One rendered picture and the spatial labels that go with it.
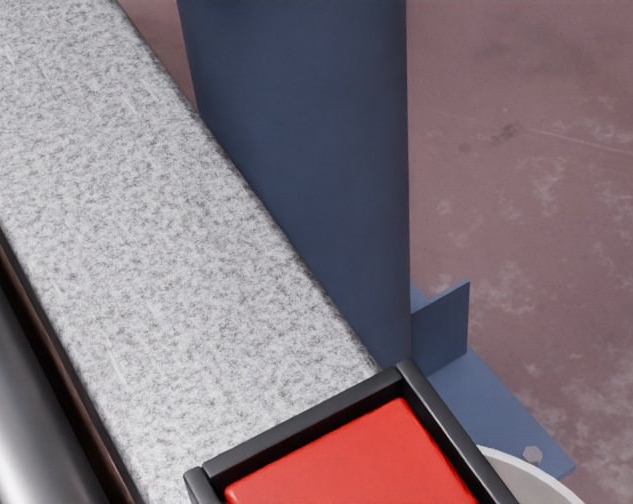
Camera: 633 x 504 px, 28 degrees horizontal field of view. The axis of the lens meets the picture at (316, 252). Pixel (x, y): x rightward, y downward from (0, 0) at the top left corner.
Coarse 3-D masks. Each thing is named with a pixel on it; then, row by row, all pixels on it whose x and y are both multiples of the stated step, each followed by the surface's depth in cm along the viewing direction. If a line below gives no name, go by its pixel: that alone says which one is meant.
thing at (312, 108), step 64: (192, 0) 87; (256, 0) 83; (320, 0) 83; (384, 0) 87; (192, 64) 94; (256, 64) 88; (320, 64) 88; (384, 64) 92; (256, 128) 93; (320, 128) 93; (384, 128) 97; (256, 192) 99; (320, 192) 98; (384, 192) 102; (320, 256) 104; (384, 256) 108; (384, 320) 115; (448, 320) 139; (448, 384) 145; (512, 448) 139
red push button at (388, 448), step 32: (384, 416) 36; (416, 416) 36; (320, 448) 36; (352, 448) 36; (384, 448) 36; (416, 448) 36; (256, 480) 35; (288, 480) 35; (320, 480) 35; (352, 480) 35; (384, 480) 35; (416, 480) 35; (448, 480) 35
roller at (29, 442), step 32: (0, 288) 44; (0, 320) 41; (0, 352) 40; (32, 352) 42; (0, 384) 39; (32, 384) 40; (0, 416) 38; (32, 416) 39; (64, 416) 40; (0, 448) 38; (32, 448) 38; (64, 448) 38; (0, 480) 37; (32, 480) 37; (64, 480) 37; (96, 480) 39
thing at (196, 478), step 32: (384, 384) 37; (416, 384) 37; (320, 416) 36; (352, 416) 37; (448, 416) 36; (256, 448) 36; (288, 448) 36; (448, 448) 36; (192, 480) 35; (224, 480) 36; (480, 480) 35
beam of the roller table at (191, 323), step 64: (0, 0) 52; (64, 0) 51; (0, 64) 49; (64, 64) 49; (128, 64) 49; (0, 128) 47; (64, 128) 47; (128, 128) 46; (192, 128) 46; (0, 192) 45; (64, 192) 45; (128, 192) 44; (192, 192) 44; (64, 256) 43; (128, 256) 43; (192, 256) 42; (256, 256) 42; (64, 320) 41; (128, 320) 41; (192, 320) 41; (256, 320) 41; (320, 320) 40; (128, 384) 39; (192, 384) 39; (256, 384) 39; (320, 384) 39; (128, 448) 38; (192, 448) 38
